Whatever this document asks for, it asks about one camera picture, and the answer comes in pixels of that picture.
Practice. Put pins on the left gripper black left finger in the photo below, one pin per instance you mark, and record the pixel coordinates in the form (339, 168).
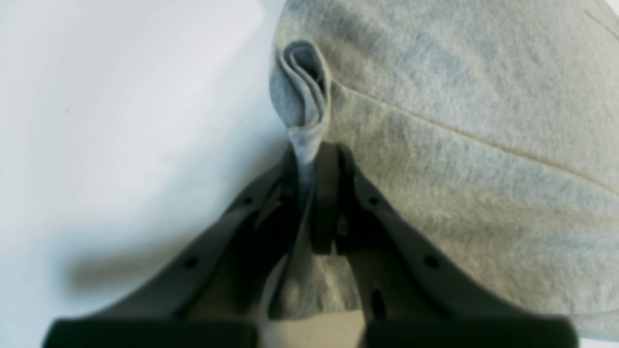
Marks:
(209, 295)

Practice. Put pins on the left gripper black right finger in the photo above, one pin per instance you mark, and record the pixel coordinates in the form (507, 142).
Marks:
(412, 295)

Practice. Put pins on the grey T-shirt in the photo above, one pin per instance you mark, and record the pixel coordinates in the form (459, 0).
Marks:
(490, 125)

